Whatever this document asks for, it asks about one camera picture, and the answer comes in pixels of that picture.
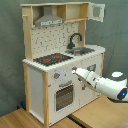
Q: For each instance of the black stove top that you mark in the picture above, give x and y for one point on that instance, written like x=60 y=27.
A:
x=52 y=59

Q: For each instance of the white oven door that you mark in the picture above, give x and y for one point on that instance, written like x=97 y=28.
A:
x=63 y=98

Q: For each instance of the wooden toy kitchen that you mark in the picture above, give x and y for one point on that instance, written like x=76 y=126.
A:
x=47 y=40

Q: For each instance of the black toy faucet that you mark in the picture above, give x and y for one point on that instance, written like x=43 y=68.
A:
x=73 y=40

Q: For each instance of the metal sink basin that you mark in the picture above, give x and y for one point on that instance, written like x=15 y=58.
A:
x=79 y=51

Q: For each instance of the white microwave door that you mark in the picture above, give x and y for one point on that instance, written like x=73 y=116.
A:
x=96 y=12

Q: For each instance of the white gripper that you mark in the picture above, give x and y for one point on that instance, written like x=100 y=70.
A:
x=87 y=76

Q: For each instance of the white dishwasher door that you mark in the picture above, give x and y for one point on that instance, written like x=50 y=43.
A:
x=88 y=93

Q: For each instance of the grey range hood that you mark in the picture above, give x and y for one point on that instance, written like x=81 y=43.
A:
x=48 y=18

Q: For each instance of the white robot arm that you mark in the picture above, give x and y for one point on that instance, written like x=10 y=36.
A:
x=114 y=88

